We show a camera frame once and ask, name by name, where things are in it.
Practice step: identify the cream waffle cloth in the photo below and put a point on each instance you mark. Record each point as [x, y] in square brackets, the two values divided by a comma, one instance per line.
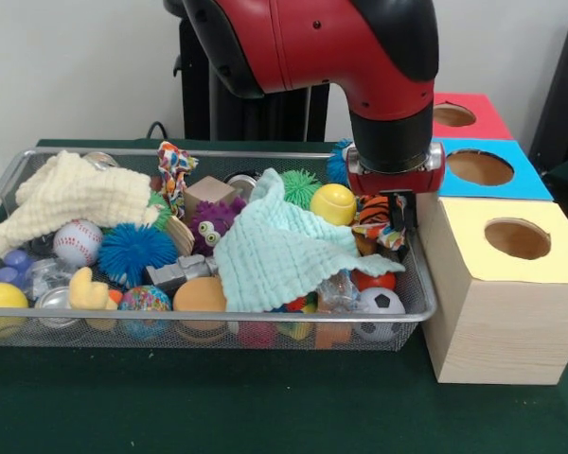
[76, 189]

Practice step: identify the purple spiky monster toy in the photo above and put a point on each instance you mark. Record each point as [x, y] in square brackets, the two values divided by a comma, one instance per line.
[215, 226]

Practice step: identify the smooth yellow ball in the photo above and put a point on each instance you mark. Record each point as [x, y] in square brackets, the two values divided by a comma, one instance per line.
[333, 203]

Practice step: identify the white baseball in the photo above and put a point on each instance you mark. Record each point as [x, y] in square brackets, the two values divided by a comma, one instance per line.
[78, 242]

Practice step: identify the orange striped tiger plush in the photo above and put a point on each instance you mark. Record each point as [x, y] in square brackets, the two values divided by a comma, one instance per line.
[374, 210]

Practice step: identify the small knotted multicoloured cloth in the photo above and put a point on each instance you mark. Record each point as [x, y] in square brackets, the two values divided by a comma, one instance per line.
[172, 170]

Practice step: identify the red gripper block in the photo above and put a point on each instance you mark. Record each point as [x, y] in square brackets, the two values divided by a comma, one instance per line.
[393, 183]

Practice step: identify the large multicoloured patterned cloth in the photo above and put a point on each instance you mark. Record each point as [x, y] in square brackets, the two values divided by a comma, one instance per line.
[383, 235]

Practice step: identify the black and white soccer ball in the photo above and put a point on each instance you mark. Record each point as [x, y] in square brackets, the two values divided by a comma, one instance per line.
[381, 302]

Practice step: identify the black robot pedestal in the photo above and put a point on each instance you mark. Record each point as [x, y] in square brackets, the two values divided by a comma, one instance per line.
[194, 104]

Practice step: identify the blue spiky toy with eyes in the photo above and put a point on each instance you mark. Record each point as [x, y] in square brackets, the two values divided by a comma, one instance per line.
[338, 163]

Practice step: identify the blue spiky ball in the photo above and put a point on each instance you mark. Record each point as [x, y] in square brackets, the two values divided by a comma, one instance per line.
[137, 255]

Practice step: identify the dark green table cloth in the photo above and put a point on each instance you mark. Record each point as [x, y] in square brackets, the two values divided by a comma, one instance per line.
[265, 402]

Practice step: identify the mint green waffle cloth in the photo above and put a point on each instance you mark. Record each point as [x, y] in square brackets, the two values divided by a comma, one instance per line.
[274, 246]

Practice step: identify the orange foam ball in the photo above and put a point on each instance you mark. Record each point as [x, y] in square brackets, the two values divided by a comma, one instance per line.
[199, 294]

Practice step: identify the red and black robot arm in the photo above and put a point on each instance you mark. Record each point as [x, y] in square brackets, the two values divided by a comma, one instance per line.
[336, 47]

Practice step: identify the wooden box with three holes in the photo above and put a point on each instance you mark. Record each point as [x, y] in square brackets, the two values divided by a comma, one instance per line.
[502, 331]

